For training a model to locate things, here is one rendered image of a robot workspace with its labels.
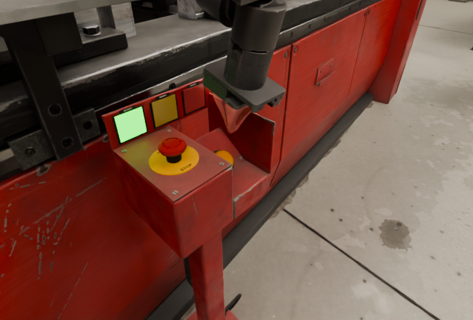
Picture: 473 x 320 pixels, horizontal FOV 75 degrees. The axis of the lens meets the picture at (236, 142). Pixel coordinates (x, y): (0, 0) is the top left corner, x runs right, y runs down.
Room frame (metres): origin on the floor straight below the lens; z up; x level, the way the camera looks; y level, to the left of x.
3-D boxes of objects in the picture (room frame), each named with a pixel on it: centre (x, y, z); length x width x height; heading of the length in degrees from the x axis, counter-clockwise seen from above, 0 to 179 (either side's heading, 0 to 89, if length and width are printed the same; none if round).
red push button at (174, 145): (0.35, 0.09, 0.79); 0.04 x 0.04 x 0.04
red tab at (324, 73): (1.19, -0.37, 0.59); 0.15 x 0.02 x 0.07; 143
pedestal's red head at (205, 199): (0.40, 0.07, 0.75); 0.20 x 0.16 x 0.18; 136
